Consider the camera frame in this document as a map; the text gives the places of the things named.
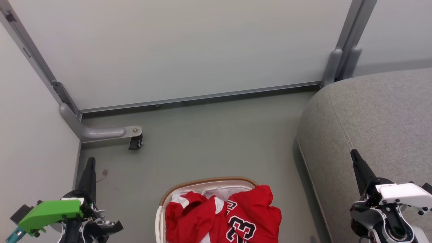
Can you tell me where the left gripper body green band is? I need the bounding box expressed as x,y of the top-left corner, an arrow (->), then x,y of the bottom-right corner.
10,190 -> 124,243

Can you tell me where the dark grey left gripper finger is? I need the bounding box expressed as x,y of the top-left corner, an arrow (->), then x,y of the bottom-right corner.
75,157 -> 97,203

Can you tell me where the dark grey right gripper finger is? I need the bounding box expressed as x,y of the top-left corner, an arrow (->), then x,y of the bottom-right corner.
350,149 -> 377,196

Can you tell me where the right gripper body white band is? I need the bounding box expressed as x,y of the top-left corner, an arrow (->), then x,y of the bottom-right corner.
349,178 -> 432,237

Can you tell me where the red basketball jersey number 23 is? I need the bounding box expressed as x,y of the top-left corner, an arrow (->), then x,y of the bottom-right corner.
202,185 -> 282,243

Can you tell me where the grey fabric sofa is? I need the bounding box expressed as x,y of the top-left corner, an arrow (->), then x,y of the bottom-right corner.
296,67 -> 432,243

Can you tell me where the grey partition foot bar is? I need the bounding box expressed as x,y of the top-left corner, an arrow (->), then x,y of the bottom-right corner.
60,103 -> 143,142

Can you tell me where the black caster wheel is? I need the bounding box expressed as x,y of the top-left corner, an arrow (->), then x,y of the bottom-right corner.
128,134 -> 144,151

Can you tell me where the white laundry basket woven rim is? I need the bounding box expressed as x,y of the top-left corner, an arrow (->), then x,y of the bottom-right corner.
155,176 -> 260,243

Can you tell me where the black cable teal plug left arm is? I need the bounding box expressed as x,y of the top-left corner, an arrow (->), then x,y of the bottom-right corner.
5,227 -> 26,243

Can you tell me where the grey partition post with bracket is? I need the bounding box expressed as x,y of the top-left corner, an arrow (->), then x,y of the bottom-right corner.
0,0 -> 82,119

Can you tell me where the grey partition bottom rail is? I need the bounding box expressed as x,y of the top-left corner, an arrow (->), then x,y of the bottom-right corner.
79,80 -> 322,114

